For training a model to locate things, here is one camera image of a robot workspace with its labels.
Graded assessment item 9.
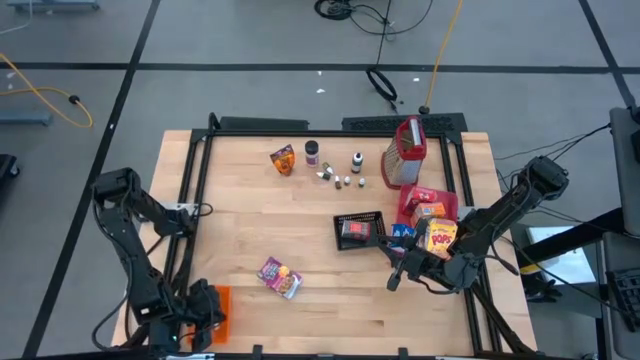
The metal box grater red handle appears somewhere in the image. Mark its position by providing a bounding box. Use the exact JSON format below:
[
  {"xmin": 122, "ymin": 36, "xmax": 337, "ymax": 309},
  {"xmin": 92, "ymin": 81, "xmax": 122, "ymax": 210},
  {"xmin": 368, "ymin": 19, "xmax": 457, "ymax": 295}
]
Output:
[{"xmin": 380, "ymin": 115, "xmax": 428, "ymax": 191}]

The spice jar purple label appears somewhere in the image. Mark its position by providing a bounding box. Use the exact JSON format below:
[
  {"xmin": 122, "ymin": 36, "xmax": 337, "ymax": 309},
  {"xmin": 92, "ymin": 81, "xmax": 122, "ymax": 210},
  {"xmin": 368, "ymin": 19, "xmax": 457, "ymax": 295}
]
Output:
[{"xmin": 304, "ymin": 139, "xmax": 321, "ymax": 169}]

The yellow floor cable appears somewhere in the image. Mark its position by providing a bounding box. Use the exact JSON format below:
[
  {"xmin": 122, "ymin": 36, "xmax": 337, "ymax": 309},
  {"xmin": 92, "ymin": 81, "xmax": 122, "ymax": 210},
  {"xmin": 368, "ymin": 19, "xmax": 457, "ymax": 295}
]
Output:
[{"xmin": 0, "ymin": 52, "xmax": 95, "ymax": 130}]

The pink translucent plastic bin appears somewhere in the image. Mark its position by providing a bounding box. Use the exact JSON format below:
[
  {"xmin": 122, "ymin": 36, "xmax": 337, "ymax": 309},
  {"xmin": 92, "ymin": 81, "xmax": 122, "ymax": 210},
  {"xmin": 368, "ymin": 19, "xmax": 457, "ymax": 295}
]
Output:
[{"xmin": 396, "ymin": 183, "xmax": 460, "ymax": 236}]

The black hanging cable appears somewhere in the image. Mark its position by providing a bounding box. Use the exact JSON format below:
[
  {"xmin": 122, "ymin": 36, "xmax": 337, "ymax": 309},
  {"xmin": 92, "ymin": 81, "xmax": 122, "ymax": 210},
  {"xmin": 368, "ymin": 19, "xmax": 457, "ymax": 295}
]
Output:
[{"xmin": 375, "ymin": 0, "xmax": 394, "ymax": 69}]

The white panel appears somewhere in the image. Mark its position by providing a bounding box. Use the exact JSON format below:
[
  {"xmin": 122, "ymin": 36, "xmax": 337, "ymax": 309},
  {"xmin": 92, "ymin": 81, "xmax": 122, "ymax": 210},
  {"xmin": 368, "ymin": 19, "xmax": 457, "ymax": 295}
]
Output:
[{"xmin": 527, "ymin": 225, "xmax": 597, "ymax": 286}]

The blue-grey floor bar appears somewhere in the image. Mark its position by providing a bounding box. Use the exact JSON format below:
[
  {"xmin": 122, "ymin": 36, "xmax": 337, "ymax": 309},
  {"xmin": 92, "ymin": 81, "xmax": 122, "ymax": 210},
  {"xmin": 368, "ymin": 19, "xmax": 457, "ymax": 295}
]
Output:
[{"xmin": 0, "ymin": 112, "xmax": 54, "ymax": 126}]

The red snack packet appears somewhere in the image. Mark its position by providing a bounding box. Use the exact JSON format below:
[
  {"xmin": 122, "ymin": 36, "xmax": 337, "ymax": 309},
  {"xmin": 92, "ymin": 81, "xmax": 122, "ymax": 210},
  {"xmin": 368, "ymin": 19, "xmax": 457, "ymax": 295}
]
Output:
[{"xmin": 341, "ymin": 219, "xmax": 372, "ymax": 242}]

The grey floor rail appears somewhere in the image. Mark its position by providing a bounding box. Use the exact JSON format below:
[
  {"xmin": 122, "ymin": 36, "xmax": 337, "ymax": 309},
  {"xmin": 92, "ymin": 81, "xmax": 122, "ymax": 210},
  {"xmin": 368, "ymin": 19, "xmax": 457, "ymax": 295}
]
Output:
[{"xmin": 7, "ymin": 0, "xmax": 101, "ymax": 14}]

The black keyboard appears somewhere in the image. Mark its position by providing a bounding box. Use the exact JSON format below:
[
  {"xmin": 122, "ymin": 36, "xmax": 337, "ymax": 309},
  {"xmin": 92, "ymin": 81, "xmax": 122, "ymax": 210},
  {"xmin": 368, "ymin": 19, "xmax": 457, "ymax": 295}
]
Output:
[{"xmin": 605, "ymin": 269, "xmax": 640, "ymax": 334}]

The black cable coil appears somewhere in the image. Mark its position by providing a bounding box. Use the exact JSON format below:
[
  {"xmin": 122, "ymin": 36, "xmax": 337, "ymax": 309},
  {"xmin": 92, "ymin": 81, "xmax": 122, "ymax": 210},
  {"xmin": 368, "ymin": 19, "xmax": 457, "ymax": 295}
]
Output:
[{"xmin": 313, "ymin": 0, "xmax": 436, "ymax": 37}]

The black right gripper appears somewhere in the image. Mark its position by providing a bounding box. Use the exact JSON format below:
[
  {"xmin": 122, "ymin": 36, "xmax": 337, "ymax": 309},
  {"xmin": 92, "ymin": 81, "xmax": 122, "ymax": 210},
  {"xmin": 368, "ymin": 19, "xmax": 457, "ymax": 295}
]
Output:
[{"xmin": 373, "ymin": 218, "xmax": 439, "ymax": 292}]

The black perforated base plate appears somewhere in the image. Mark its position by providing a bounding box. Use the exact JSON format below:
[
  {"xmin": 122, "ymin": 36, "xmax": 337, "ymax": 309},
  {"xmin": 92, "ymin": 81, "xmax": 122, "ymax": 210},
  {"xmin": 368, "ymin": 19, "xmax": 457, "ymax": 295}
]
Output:
[{"xmin": 341, "ymin": 112, "xmax": 469, "ymax": 134}]

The black plastic basket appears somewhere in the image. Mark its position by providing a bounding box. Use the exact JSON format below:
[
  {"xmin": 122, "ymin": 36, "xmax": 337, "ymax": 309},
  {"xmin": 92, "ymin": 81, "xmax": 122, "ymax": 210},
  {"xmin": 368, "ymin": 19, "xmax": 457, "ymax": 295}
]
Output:
[{"xmin": 332, "ymin": 210, "xmax": 389, "ymax": 252}]

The black caster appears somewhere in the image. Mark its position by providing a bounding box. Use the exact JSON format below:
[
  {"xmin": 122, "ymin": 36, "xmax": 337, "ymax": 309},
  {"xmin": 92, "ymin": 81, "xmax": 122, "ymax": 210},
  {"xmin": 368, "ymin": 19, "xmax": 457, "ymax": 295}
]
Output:
[{"xmin": 0, "ymin": 153, "xmax": 20, "ymax": 182}]

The orange taco mix packet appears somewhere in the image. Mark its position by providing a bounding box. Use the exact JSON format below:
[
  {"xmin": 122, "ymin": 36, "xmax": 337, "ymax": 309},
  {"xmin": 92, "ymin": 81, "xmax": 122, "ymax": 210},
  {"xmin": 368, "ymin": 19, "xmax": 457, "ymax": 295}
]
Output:
[{"xmin": 269, "ymin": 143, "xmax": 297, "ymax": 177}]

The orange plastic basket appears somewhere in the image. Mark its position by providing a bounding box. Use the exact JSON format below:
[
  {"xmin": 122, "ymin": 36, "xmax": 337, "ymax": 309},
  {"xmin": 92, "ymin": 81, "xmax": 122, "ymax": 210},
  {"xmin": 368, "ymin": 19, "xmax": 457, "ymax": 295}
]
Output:
[{"xmin": 212, "ymin": 285, "xmax": 233, "ymax": 345}]

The blue Frosted Flakes cereal box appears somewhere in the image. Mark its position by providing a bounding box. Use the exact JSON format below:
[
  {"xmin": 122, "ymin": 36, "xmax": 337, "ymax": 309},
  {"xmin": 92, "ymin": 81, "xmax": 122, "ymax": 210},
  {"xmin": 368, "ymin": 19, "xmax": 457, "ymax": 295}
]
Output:
[{"xmin": 389, "ymin": 223, "xmax": 417, "ymax": 254}]

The black aluminium table frame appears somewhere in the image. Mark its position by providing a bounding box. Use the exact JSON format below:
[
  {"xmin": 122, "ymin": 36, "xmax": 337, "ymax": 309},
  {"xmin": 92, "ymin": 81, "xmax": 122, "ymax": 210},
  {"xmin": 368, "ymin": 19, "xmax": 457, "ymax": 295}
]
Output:
[{"xmin": 119, "ymin": 127, "xmax": 539, "ymax": 357}]

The yellow Corn Pops cereal box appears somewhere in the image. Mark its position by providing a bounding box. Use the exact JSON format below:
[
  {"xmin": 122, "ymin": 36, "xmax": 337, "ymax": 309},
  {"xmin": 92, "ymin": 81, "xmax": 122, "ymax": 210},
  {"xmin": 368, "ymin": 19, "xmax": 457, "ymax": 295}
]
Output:
[{"xmin": 423, "ymin": 217, "xmax": 459, "ymax": 261}]

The orange cereal box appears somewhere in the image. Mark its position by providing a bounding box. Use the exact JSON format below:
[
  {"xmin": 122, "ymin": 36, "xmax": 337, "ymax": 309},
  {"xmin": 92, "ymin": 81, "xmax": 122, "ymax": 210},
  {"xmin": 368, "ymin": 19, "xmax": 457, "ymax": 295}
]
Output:
[{"xmin": 410, "ymin": 201, "xmax": 447, "ymax": 226}]

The black cable loop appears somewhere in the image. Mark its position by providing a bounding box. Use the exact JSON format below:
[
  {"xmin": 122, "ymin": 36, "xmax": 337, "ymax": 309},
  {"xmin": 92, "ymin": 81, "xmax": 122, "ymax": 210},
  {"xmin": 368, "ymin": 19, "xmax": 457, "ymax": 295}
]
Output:
[{"xmin": 365, "ymin": 67, "xmax": 400, "ymax": 114}]

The purple Raisin Bran cereal box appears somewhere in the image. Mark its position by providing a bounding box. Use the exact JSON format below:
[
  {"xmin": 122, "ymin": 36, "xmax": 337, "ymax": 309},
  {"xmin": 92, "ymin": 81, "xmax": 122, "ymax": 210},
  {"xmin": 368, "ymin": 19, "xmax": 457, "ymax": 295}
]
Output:
[{"xmin": 256, "ymin": 256, "xmax": 304, "ymax": 300}]

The black beam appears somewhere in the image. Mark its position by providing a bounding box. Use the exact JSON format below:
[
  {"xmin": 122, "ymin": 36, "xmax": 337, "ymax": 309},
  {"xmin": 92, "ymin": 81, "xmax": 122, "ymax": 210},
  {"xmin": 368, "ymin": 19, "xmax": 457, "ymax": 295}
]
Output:
[{"xmin": 519, "ymin": 207, "xmax": 626, "ymax": 264}]

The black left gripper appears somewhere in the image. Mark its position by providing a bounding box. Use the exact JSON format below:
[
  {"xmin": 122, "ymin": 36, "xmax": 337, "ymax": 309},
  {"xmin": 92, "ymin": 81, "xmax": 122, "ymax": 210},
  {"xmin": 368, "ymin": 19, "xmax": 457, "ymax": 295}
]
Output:
[{"xmin": 180, "ymin": 278, "xmax": 227, "ymax": 354}]

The grey cabinet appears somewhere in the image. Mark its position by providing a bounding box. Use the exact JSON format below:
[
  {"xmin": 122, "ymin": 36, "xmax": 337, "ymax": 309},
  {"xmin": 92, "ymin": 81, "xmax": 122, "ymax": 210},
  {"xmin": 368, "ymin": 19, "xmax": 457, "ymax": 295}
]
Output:
[{"xmin": 608, "ymin": 105, "xmax": 640, "ymax": 236}]

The red Froot Loops cereal box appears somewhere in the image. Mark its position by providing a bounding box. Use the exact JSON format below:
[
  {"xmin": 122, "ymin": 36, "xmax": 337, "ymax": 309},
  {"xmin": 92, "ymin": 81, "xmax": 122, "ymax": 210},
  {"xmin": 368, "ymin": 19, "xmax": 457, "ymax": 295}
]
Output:
[{"xmin": 403, "ymin": 185, "xmax": 439, "ymax": 211}]

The yellow hanging cable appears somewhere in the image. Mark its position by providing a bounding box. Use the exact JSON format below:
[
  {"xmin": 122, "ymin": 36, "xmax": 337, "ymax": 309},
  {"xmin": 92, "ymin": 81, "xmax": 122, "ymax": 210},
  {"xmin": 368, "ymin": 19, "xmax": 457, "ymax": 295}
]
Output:
[{"xmin": 422, "ymin": 0, "xmax": 464, "ymax": 112}]

